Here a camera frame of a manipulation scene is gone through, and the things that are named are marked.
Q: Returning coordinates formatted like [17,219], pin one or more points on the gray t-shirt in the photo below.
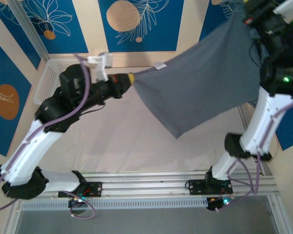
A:
[200,80]

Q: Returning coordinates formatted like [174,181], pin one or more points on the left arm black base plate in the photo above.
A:
[95,189]

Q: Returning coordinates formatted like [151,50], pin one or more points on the white plastic mesh basket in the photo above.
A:
[48,80]

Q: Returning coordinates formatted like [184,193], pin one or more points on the aluminium frame leg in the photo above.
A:
[276,217]
[12,219]

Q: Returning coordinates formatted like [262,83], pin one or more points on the aluminium corner post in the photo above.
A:
[29,26]

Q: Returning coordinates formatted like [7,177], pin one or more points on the black controller board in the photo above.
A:
[219,203]
[79,201]

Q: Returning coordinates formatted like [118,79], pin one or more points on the aluminium mounting rail beam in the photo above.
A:
[146,182]

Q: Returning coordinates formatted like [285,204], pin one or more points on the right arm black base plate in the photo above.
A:
[195,186]

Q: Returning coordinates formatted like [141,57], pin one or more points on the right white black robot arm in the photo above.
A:
[261,122]

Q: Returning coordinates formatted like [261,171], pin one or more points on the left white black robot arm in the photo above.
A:
[27,151]

